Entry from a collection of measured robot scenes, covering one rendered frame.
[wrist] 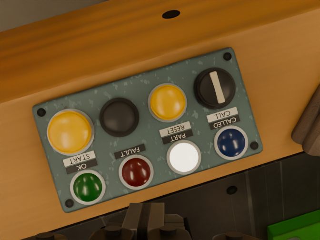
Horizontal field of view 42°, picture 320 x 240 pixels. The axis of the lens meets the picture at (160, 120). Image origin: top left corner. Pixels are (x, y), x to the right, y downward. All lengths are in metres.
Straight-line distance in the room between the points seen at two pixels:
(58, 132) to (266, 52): 0.17
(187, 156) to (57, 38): 0.17
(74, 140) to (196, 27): 0.13
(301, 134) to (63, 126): 0.20
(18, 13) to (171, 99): 0.99
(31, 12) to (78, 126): 0.97
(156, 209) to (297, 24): 0.22
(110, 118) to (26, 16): 0.98
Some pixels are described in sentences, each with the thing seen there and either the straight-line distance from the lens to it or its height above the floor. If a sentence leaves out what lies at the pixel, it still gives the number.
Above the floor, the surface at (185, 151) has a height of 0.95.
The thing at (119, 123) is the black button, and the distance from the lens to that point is 0.28.
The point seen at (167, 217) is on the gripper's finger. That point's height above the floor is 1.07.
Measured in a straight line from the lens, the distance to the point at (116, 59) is 0.32.
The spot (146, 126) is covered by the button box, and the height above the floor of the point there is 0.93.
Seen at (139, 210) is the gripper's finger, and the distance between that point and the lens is 0.15.
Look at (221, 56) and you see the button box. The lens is 0.30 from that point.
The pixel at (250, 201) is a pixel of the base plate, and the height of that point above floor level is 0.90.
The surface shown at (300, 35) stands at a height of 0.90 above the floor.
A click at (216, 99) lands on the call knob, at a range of 0.29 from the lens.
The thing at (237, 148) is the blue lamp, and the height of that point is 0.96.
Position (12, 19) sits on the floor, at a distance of 1.25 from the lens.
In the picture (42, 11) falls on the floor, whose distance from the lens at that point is 1.24.
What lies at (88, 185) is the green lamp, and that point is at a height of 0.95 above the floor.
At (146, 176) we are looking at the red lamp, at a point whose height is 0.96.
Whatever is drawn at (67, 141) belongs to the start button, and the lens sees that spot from 0.29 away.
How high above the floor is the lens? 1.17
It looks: 54 degrees down
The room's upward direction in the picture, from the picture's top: 159 degrees clockwise
